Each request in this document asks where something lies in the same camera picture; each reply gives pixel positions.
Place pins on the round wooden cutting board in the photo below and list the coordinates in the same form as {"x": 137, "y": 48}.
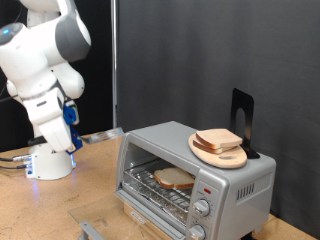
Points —
{"x": 230, "y": 160}

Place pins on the silver metal pole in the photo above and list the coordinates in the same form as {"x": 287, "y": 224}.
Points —
{"x": 114, "y": 50}

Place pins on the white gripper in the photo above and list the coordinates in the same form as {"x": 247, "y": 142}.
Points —
{"x": 56, "y": 133}

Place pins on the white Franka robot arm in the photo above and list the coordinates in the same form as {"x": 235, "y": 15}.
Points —
{"x": 33, "y": 50}

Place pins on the silver oven knob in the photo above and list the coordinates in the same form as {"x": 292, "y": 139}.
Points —
{"x": 201, "y": 208}
{"x": 196, "y": 232}

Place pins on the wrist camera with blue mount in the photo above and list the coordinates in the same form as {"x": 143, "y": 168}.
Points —
{"x": 70, "y": 113}

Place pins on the metal spatula with blue block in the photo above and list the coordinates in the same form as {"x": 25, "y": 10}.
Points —
{"x": 103, "y": 135}

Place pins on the dark grey backdrop curtain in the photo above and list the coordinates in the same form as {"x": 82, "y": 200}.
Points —
{"x": 233, "y": 50}

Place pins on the black backdrop curtain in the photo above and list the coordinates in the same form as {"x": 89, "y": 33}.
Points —
{"x": 100, "y": 83}

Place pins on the silver toaster oven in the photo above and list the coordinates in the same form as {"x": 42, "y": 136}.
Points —
{"x": 233, "y": 186}

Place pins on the black metal bookend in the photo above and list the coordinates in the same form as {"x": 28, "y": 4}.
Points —
{"x": 240, "y": 103}

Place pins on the white bread slice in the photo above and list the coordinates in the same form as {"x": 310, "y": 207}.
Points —
{"x": 208, "y": 150}
{"x": 218, "y": 137}
{"x": 173, "y": 178}

